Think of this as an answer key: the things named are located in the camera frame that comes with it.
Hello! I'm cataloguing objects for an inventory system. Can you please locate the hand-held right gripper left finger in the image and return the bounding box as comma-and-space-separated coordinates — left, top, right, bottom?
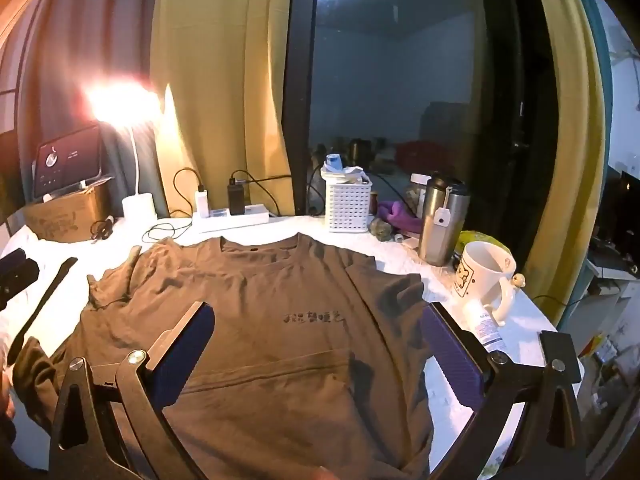
47, 301, 217, 480

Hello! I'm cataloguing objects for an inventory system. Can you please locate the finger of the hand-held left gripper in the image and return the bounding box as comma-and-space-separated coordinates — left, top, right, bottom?
7, 257, 78, 365

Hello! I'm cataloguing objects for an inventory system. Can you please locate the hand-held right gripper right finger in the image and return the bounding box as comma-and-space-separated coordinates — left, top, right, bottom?
422, 301, 588, 480

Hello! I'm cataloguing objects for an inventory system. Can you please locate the brown t-shirt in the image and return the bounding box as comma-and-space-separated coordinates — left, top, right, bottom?
12, 232, 436, 480

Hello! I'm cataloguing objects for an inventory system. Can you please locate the white labelled bottle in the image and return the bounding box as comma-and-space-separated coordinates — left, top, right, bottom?
462, 297, 506, 353

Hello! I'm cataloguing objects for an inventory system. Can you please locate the cardboard box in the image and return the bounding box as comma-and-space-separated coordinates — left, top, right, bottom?
22, 180, 113, 243

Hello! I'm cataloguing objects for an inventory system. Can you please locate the white textured tablecloth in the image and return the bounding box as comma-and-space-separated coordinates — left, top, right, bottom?
0, 210, 583, 480

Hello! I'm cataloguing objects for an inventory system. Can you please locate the white cartoon mug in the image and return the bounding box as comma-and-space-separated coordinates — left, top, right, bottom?
452, 241, 527, 323

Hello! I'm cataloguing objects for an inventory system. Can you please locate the yellow-green packet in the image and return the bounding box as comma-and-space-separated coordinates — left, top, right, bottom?
452, 230, 511, 266

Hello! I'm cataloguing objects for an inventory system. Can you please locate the steel tumbler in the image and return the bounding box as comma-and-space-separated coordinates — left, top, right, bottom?
417, 171, 471, 267

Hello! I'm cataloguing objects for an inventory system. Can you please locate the black tablet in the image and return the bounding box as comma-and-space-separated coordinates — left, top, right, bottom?
32, 122, 103, 198

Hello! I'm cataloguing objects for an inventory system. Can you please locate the white desk lamp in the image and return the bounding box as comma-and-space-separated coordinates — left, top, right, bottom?
85, 77, 163, 221

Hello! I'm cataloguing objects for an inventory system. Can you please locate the white power strip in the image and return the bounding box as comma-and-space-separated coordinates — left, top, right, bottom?
192, 205, 269, 233

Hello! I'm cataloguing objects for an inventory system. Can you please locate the purple cloth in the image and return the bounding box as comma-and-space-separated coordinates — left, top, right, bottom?
377, 200, 426, 233

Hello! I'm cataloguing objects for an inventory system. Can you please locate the black charger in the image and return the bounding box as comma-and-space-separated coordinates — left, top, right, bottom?
227, 177, 247, 216

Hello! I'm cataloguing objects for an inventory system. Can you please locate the clear jar with white lid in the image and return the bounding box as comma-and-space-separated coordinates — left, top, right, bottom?
410, 173, 433, 221

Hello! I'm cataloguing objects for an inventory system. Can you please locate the white plastic basket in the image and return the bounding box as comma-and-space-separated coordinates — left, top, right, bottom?
325, 177, 373, 233

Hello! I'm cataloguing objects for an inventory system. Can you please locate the bundle of small packets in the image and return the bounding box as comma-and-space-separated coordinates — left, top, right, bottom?
320, 152, 371, 186

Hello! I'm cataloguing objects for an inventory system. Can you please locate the yellow curtain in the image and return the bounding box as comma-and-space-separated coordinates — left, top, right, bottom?
525, 0, 608, 311
152, 0, 296, 218

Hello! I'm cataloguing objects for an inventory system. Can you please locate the coiled black usb cable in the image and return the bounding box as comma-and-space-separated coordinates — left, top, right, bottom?
90, 214, 116, 241

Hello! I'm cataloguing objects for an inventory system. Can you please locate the black cable of white charger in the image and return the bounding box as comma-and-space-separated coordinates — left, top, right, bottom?
141, 167, 206, 246

